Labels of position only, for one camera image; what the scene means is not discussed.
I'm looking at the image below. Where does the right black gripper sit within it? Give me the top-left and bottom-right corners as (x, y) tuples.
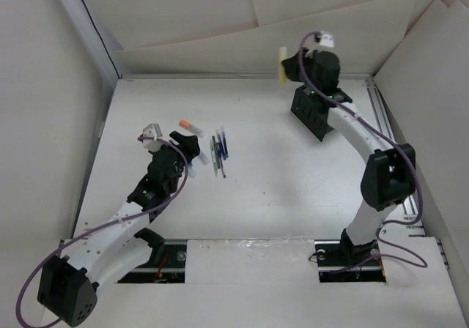
(281, 48), (319, 95)

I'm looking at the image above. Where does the yellow highlighter marker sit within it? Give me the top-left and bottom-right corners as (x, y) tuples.
(278, 46), (287, 84)

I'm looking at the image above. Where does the blue cap clear marker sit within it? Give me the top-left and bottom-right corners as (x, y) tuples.
(199, 151), (210, 165)

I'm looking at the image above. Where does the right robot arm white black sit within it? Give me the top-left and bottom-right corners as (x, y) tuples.
(278, 47), (416, 273)

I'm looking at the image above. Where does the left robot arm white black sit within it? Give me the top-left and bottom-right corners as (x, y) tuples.
(37, 131), (200, 327)

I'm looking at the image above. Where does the orange cap clear marker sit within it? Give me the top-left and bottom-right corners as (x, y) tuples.
(179, 119), (206, 138)

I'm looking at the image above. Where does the green grey pen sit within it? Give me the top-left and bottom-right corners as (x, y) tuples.
(211, 135), (226, 178)

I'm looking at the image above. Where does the green cap clear marker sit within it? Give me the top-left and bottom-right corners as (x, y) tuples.
(188, 163), (198, 179)

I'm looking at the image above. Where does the dark blue pen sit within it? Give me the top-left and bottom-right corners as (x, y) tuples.
(221, 126), (229, 159)

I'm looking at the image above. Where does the black two-compartment pen holder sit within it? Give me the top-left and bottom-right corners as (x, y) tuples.
(290, 85), (333, 141)

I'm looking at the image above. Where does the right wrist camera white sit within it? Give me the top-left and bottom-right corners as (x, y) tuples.
(314, 31), (335, 48)

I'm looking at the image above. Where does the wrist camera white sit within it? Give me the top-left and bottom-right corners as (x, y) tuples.
(314, 31), (335, 48)
(138, 123), (163, 152)

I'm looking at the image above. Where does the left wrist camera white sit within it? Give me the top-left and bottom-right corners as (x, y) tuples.
(138, 123), (163, 152)

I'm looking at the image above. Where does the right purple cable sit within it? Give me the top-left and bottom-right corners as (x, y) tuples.
(298, 31), (429, 273)

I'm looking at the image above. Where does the purple cable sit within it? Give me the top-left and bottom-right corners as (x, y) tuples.
(15, 133), (190, 325)
(298, 31), (429, 273)

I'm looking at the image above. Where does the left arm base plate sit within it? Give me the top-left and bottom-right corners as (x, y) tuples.
(118, 239), (188, 284)

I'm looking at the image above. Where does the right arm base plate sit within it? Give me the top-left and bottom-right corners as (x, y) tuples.
(309, 239), (386, 283)

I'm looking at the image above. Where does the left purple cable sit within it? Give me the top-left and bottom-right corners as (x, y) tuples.
(15, 133), (190, 325)

